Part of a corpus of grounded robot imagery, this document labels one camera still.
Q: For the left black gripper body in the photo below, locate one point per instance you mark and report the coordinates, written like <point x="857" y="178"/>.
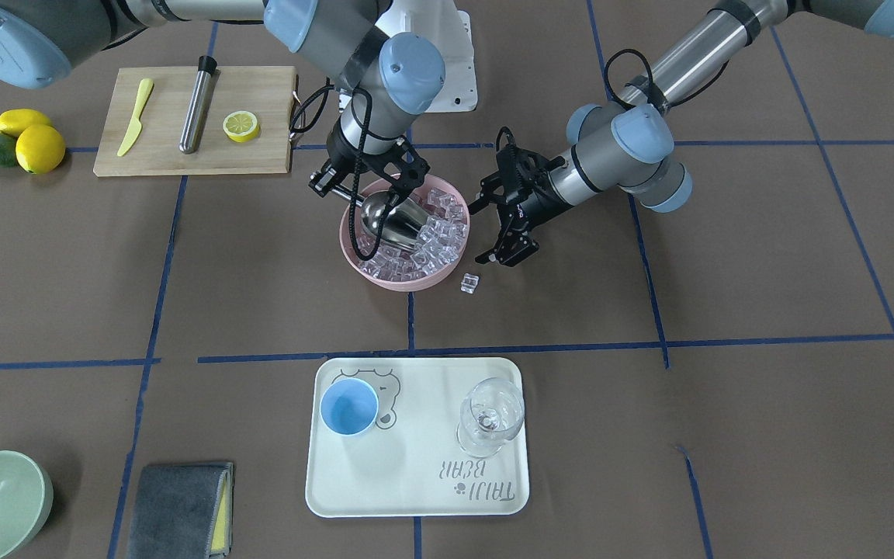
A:
<point x="534" y="203"/>

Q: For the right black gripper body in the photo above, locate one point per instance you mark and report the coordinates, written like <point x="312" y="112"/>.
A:
<point x="355" y="165"/>

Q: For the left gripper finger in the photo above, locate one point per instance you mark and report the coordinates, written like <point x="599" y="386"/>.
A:
<point x="514" y="247"/>
<point x="488" y="257"/>

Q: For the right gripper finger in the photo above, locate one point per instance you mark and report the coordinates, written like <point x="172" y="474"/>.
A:
<point x="338" y="191"/>

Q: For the silver metal ice scoop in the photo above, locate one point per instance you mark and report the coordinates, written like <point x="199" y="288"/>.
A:
<point x="400" y="227"/>

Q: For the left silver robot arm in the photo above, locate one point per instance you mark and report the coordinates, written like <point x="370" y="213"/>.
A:
<point x="627" y="144"/>

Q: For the loose ice cube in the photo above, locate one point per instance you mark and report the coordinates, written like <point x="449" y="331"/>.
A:
<point x="469" y="283"/>

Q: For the light blue cup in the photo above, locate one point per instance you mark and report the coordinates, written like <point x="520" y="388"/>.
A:
<point x="349" y="407"/>

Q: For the lemon half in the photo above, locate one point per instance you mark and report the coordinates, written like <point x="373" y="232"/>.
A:
<point x="241" y="126"/>

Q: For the wooden cutting board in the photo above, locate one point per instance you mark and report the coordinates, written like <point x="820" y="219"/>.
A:
<point x="153" y="127"/>

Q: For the clear wine glass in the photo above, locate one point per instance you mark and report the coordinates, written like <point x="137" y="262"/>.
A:
<point x="491" y="415"/>

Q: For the yellow plastic knife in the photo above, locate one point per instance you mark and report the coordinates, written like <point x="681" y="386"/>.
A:
<point x="135" y="126"/>

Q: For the cream serving tray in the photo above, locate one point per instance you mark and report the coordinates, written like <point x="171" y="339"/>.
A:
<point x="410" y="463"/>

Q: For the yellow lemon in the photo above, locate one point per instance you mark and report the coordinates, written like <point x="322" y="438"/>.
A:
<point x="40" y="149"/>
<point x="14" y="122"/>

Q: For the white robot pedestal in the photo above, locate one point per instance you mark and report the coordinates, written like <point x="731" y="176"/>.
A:
<point x="449" y="29"/>

